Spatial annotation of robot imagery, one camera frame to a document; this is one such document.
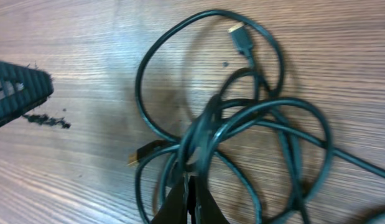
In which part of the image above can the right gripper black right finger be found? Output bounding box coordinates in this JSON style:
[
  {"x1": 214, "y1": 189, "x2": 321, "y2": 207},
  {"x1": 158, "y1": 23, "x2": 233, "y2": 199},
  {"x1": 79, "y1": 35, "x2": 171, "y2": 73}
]
[{"x1": 150, "y1": 176, "x2": 229, "y2": 224}]

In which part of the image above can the black HDMI cable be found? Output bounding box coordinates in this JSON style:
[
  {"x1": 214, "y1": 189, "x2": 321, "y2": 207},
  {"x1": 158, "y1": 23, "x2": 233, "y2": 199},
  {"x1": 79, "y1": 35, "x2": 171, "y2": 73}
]
[{"x1": 126, "y1": 9, "x2": 385, "y2": 224}]

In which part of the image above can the black USB cable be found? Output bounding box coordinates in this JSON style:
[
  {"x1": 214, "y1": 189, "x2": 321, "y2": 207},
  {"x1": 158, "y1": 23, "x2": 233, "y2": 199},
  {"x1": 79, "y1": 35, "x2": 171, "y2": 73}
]
[{"x1": 134, "y1": 21, "x2": 335, "y2": 224}]

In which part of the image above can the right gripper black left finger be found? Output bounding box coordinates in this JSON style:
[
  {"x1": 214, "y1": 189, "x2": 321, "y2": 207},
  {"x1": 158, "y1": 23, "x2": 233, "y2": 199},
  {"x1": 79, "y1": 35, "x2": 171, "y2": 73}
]
[{"x1": 0, "y1": 61, "x2": 54, "y2": 128}]

